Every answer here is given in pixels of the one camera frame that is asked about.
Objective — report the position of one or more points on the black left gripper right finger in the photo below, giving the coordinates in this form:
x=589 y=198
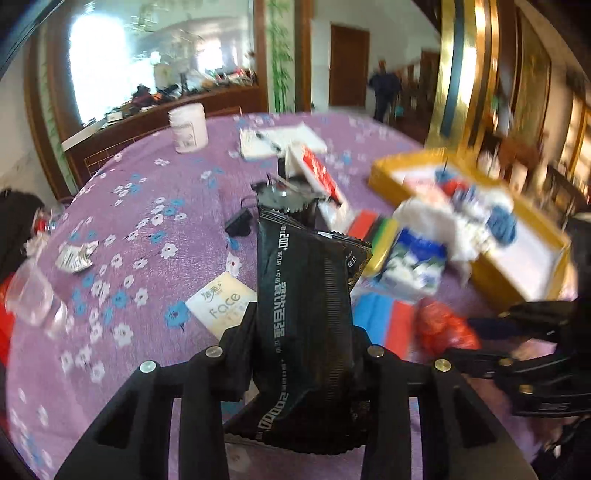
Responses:
x=461 y=438

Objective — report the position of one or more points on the blue towel with red bag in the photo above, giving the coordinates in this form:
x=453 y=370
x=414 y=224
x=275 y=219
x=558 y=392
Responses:
x=450 y=182

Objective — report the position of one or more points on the blue knitted cloth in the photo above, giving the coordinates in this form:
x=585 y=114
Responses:
x=503 y=225

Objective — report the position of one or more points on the red white tissue pack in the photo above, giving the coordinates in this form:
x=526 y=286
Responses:
x=335 y=209

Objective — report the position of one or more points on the small black adapter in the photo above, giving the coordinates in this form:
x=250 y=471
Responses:
x=239 y=224

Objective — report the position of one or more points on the white paper notepad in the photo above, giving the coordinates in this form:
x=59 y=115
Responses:
x=252 y=149

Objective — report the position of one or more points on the blue red sponge pack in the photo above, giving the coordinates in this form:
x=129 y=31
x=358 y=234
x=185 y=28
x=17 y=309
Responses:
x=387 y=321

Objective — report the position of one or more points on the red yellow green cloth pack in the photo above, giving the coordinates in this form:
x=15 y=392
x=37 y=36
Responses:
x=378 y=231

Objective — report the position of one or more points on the clear plastic cup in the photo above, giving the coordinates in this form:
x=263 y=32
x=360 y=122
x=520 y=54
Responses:
x=30 y=297

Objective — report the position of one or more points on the brown wooden door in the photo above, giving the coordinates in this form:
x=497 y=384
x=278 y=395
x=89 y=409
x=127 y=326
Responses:
x=349 y=67

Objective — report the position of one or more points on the blue white tissue pack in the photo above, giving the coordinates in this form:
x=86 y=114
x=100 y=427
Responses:
x=414 y=267

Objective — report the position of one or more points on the wooden sideboard counter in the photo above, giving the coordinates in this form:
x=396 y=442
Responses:
x=88 y=156

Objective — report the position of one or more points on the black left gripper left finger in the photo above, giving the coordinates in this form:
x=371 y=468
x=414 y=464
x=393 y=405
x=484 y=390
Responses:
x=130 y=437

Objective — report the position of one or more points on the person in dark clothes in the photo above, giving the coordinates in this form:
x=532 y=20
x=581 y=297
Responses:
x=386 y=86

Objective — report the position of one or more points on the red plastic bag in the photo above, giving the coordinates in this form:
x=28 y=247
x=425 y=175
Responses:
x=439 y=328

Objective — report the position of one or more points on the white face tissue pack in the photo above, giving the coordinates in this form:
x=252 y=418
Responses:
x=221 y=303

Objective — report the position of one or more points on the black sofa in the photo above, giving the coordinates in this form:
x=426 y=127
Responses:
x=17 y=213

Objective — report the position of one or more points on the pink tissue pack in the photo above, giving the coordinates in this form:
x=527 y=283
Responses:
x=422 y=186

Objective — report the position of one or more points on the white plastic jar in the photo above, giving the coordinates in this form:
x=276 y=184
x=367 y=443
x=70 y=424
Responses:
x=189 y=129

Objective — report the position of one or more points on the black plastic package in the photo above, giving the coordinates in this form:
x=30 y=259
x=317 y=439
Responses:
x=307 y=357

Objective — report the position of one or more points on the yellow-rimmed white foam box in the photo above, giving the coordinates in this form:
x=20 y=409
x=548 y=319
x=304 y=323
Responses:
x=532 y=268

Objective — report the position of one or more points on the crumpled silver wrapper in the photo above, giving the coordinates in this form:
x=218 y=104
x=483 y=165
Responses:
x=75 y=259

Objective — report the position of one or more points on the black round container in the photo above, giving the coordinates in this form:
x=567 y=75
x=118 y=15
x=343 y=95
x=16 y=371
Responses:
x=292 y=198

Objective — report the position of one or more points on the black pen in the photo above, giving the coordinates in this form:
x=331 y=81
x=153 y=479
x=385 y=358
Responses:
x=273 y=145

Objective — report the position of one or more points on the purple floral tablecloth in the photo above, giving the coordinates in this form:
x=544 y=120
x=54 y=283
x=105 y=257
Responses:
x=159 y=219

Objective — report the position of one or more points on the white plastic bag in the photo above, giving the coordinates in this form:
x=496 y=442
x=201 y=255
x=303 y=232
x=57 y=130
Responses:
x=442 y=227

